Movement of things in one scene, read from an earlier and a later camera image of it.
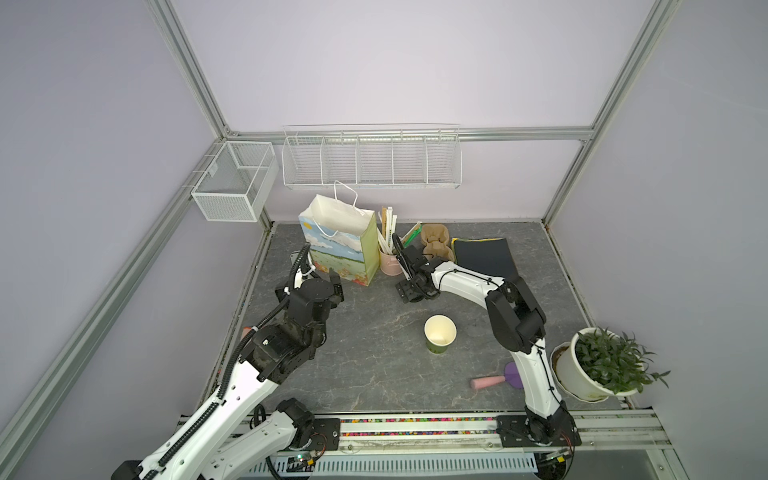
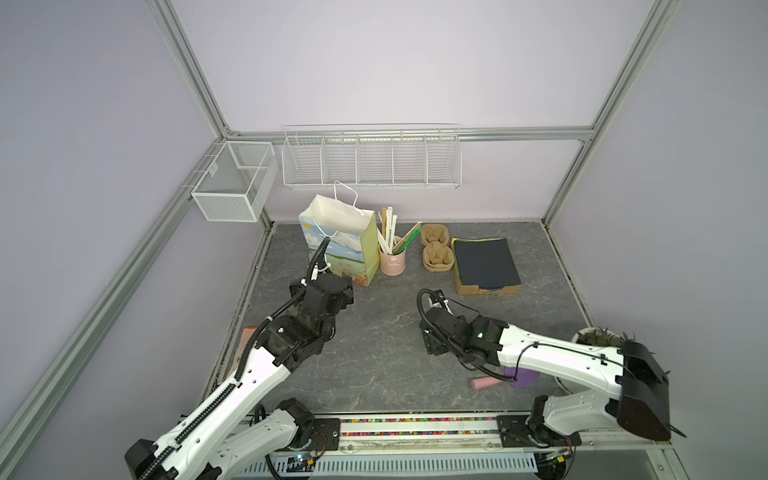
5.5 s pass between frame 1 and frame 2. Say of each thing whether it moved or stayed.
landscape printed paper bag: stayed
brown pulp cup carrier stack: stayed
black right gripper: moved
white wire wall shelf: stayed
